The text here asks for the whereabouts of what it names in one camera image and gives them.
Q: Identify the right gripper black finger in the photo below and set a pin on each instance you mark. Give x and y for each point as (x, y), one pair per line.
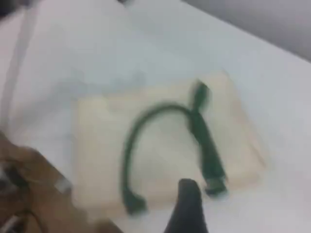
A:
(189, 211)

